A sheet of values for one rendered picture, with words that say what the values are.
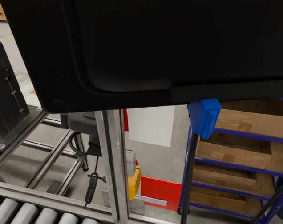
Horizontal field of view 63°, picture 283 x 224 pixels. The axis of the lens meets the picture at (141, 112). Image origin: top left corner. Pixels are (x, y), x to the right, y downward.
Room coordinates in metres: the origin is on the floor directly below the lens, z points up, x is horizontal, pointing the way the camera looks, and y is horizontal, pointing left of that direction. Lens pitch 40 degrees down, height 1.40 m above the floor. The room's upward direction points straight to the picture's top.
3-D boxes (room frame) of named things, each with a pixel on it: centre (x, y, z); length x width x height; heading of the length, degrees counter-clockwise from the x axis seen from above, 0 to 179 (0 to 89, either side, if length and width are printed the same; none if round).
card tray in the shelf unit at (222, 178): (0.87, -0.45, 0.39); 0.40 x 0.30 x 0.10; 167
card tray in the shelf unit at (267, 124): (0.86, -0.45, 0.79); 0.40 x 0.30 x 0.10; 168
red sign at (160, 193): (0.33, -0.02, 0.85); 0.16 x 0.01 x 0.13; 77
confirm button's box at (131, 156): (0.35, 0.05, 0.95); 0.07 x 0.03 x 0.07; 77
